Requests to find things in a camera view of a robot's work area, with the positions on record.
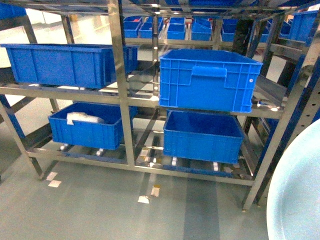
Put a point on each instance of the light blue oval tray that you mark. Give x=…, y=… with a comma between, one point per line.
x=293, y=201

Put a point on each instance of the steel shelf rack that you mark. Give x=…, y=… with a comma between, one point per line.
x=140, y=32

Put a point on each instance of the blue bin lower right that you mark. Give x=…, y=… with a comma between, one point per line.
x=202, y=136

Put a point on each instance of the blue bin lower left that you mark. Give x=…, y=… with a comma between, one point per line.
x=107, y=135

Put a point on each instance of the long blue bin upper left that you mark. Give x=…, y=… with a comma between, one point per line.
x=74, y=65

